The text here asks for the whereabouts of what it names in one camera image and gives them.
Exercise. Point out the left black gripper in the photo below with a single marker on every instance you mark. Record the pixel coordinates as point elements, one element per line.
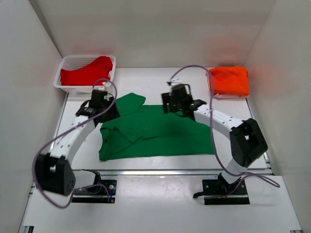
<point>114,113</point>

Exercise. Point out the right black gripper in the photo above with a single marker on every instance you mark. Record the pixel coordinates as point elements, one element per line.
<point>167,99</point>

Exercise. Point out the green t shirt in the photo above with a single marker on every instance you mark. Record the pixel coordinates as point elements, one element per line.
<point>146,131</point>

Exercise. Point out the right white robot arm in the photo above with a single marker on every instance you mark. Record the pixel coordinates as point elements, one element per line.
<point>247,142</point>

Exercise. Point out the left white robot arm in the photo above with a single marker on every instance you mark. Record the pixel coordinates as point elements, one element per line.
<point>52,171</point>

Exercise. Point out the red t shirt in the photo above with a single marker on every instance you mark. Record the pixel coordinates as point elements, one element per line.
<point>89,74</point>

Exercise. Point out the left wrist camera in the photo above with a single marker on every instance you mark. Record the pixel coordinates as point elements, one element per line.
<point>108,97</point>

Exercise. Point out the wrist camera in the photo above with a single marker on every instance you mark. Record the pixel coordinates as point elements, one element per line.
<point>173,81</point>
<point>108,97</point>

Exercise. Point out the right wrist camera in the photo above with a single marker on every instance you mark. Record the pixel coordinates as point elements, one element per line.
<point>173,81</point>

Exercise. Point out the aluminium rail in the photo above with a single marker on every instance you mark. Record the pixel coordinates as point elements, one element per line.
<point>159,172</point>

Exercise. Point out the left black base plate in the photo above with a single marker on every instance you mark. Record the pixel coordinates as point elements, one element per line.
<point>97,194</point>

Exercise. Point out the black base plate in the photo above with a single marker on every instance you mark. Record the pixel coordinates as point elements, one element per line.
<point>214,194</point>
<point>97,194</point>

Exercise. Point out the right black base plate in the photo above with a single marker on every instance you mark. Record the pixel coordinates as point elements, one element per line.
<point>214,194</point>

